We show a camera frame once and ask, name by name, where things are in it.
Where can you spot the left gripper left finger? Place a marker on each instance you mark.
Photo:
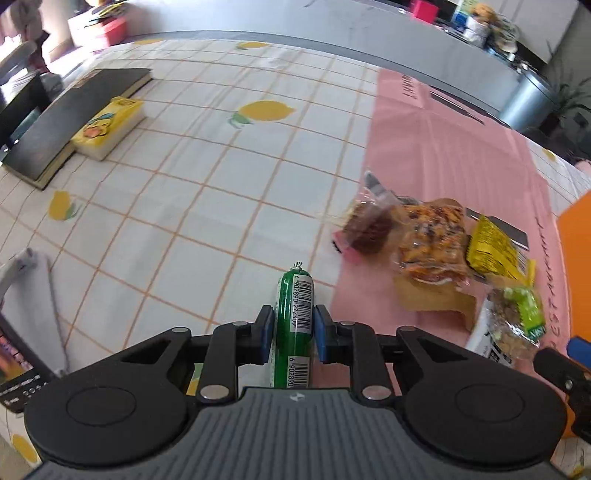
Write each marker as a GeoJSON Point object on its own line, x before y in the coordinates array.
{"type": "Point", "coordinates": [230, 346]}

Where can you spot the potted green plant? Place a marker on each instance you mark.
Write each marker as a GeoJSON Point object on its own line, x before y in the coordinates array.
{"type": "Point", "coordinates": [567, 95]}

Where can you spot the white pretzel stick box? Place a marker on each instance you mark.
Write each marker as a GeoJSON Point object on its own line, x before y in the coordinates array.
{"type": "Point", "coordinates": [486, 336]}

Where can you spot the mixed nut brittle pack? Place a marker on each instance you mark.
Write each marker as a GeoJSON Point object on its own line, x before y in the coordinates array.
{"type": "Point", "coordinates": [431, 273]}

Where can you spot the smartphone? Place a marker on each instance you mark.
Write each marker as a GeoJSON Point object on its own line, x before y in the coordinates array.
{"type": "Point", "coordinates": [23, 373]}

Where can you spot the white tv console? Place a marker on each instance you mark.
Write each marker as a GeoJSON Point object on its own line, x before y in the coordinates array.
{"type": "Point", "coordinates": [368, 31]}

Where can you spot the black book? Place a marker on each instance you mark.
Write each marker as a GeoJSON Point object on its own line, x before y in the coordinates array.
{"type": "Point", "coordinates": [46, 144]}

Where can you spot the yellow snack packet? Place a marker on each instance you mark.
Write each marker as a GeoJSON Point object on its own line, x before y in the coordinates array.
{"type": "Point", "coordinates": [491, 251]}

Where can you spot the green nut packet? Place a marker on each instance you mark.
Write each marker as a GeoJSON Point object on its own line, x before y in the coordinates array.
{"type": "Point", "coordinates": [516, 321]}

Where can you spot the yellow tissue pack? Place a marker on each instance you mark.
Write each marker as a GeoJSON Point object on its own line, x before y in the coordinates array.
{"type": "Point", "coordinates": [105, 130]}

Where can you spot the lemon pattern tablecloth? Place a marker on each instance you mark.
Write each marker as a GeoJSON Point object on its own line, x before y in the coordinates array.
{"type": "Point", "coordinates": [245, 163]}

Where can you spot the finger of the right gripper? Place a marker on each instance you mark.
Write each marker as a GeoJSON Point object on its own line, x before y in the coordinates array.
{"type": "Point", "coordinates": [579, 350]}

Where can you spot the teddy bear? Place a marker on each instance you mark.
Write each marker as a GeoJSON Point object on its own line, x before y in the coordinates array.
{"type": "Point", "coordinates": [481, 15]}

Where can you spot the pink plastic mat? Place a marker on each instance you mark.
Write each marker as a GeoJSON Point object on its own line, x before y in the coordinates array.
{"type": "Point", "coordinates": [420, 148]}

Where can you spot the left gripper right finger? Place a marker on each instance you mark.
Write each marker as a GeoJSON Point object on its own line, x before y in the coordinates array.
{"type": "Point", "coordinates": [356, 346]}

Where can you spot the orange cardboard box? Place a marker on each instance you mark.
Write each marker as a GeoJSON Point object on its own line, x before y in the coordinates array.
{"type": "Point", "coordinates": [574, 230]}

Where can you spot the red box on console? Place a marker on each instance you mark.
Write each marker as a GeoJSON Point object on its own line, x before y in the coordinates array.
{"type": "Point", "coordinates": [424, 10]}

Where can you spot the silver trash can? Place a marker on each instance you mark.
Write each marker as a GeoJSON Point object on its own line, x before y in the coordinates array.
{"type": "Point", "coordinates": [533, 100]}

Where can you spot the green sausage stick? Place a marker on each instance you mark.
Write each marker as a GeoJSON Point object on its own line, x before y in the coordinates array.
{"type": "Point", "coordinates": [295, 301]}

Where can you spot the brown cake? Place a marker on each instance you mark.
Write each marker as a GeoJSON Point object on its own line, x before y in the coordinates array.
{"type": "Point", "coordinates": [369, 221]}

